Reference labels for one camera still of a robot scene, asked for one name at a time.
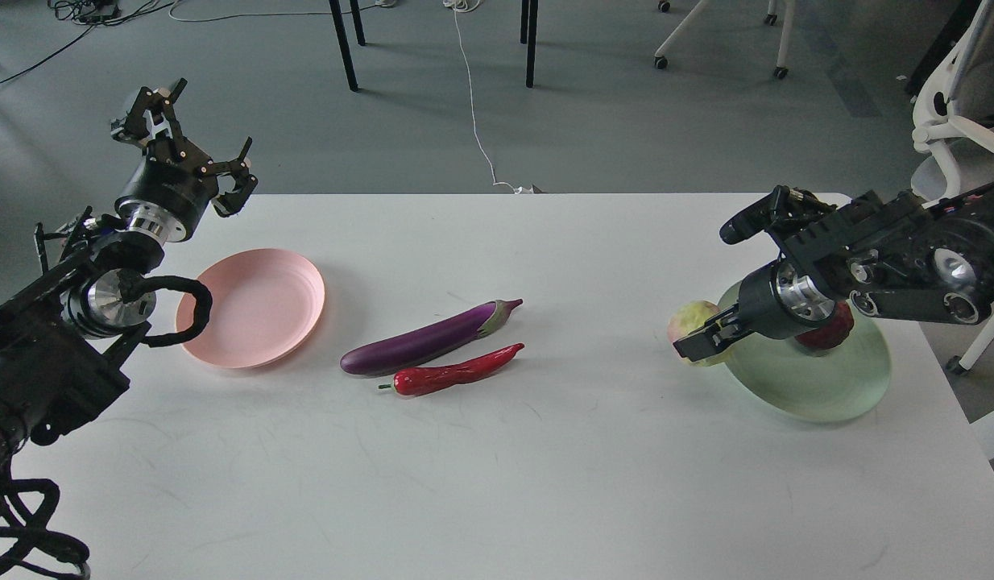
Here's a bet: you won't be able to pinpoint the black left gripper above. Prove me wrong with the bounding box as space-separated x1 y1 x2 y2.
110 78 259 242

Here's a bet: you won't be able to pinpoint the black cables on floor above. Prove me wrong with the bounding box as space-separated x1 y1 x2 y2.
0 0 180 95

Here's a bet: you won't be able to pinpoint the green yellow guava fruit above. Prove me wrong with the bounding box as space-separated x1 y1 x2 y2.
667 300 732 367

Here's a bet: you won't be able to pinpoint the green plate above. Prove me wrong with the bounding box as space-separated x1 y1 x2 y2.
710 313 892 425

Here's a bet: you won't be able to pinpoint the black table legs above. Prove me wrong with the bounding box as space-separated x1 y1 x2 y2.
329 0 540 93

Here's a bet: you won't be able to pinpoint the pink plate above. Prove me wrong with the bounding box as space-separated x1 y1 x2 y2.
183 247 326 370

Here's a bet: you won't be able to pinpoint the white cable on floor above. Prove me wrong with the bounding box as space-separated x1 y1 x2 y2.
169 0 535 195

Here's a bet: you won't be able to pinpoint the red chili pepper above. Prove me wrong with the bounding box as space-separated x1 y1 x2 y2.
378 344 525 397

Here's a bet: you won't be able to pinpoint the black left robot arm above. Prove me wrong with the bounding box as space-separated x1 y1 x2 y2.
0 78 258 579

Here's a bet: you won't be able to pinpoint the purple eggplant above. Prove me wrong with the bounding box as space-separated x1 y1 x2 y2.
339 300 523 377

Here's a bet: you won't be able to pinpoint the white office chair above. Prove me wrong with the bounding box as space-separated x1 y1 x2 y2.
912 1 994 375

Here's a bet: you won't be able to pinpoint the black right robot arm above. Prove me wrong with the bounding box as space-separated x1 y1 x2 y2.
673 181 994 361

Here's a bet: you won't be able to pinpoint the white chair base with casters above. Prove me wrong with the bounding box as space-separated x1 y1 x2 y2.
654 0 797 80

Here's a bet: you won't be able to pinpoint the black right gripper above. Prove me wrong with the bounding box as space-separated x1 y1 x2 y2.
673 259 837 367

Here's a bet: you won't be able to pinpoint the red pomegranate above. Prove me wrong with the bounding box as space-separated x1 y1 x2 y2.
794 301 855 352

